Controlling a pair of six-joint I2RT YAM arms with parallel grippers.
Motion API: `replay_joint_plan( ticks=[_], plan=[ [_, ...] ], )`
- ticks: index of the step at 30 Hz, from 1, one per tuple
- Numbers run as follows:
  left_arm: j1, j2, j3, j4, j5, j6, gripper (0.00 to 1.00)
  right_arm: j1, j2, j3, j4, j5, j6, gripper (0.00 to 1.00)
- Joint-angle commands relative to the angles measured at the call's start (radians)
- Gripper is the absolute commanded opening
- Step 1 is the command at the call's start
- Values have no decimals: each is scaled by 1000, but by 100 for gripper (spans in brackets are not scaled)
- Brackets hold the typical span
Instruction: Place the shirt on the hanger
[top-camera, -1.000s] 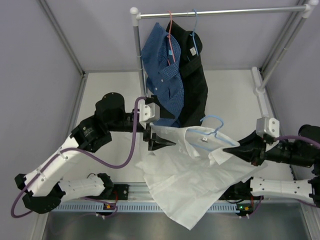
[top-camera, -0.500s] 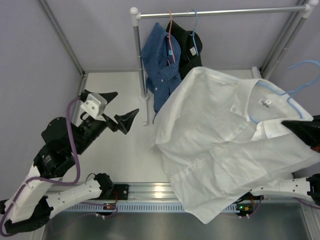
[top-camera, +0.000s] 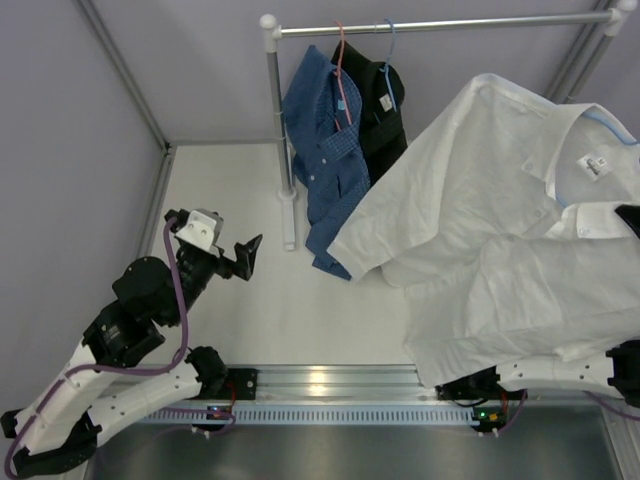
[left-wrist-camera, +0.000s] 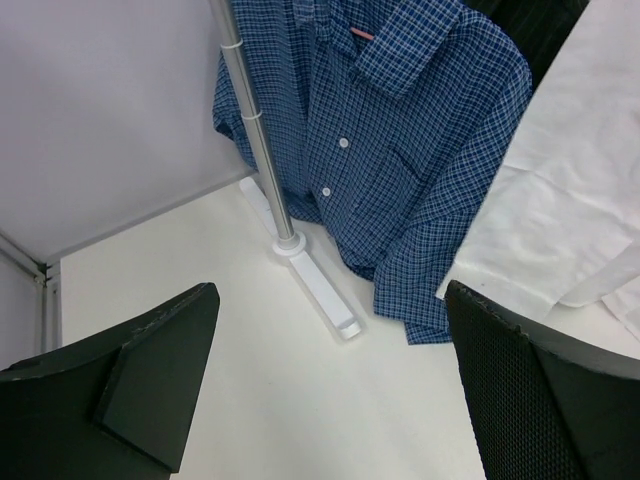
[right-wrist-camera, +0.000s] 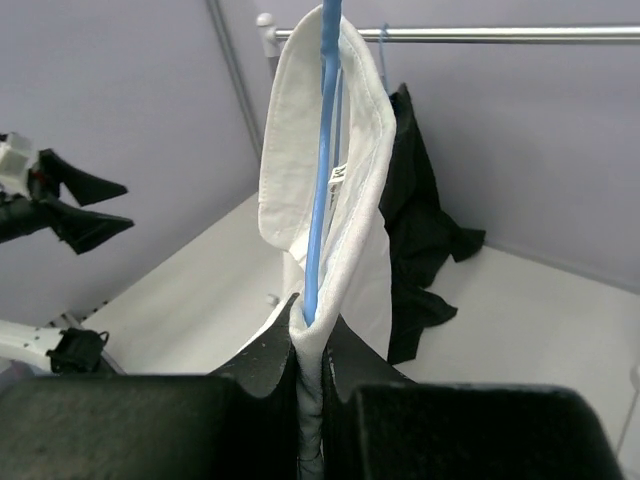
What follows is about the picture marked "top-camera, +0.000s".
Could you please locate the white shirt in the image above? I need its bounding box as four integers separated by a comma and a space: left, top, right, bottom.
329, 74, 639, 382

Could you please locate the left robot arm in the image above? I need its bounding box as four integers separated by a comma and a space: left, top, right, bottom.
1, 236, 262, 479

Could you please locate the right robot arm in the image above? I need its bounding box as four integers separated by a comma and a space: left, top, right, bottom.
416, 203, 639, 405

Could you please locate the blue checked shirt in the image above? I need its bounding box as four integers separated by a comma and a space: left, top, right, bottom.
283, 45, 370, 280

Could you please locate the black shirt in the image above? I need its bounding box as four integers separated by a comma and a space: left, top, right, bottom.
332, 42, 407, 184

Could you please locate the metal clothes rack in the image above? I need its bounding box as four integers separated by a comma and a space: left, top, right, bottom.
260, 1, 639, 251

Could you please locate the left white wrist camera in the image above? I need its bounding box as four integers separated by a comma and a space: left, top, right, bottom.
174, 209, 224, 254

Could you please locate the grey slotted cable duct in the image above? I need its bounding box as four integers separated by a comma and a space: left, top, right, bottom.
141, 403, 498, 426

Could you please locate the aluminium mounting rail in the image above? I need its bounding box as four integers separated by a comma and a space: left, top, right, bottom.
219, 364, 621, 404

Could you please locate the pink wire hanger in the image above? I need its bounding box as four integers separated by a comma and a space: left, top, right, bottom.
334, 20, 352, 126

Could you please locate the blue wire hanger with shirt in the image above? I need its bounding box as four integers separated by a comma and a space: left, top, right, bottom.
379, 18, 398, 112

